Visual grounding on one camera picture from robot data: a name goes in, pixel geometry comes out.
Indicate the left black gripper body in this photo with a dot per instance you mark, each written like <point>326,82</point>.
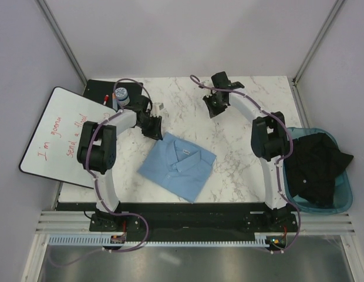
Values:
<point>145,121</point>

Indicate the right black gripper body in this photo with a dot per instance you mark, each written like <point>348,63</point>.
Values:
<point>213,104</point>

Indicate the light blue long sleeve shirt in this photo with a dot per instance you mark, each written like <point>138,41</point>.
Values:
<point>179,166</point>

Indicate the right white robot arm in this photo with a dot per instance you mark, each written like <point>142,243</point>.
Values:
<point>269,135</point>

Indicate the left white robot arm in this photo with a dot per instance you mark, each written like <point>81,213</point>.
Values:
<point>98,146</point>

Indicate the blue white round container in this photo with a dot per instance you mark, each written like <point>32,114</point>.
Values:
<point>122,96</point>

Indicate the light blue marker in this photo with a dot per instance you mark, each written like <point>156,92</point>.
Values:
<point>114,103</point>

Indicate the red white marker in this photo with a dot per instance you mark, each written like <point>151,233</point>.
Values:
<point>106,100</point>

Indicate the black mat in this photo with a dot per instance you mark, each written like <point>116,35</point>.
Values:
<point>96,90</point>

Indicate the white dry-erase board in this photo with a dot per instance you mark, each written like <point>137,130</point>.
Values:
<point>52,150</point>

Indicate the black clothes in bin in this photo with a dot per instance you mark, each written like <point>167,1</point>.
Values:
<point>313,167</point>

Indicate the teal plastic bin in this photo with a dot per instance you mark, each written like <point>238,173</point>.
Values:
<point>343,197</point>

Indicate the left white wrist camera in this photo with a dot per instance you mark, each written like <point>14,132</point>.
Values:
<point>157,108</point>

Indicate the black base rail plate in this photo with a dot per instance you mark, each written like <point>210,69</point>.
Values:
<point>194,222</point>

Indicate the white slotted cable duct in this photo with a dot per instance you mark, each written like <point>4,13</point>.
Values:
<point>111,241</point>

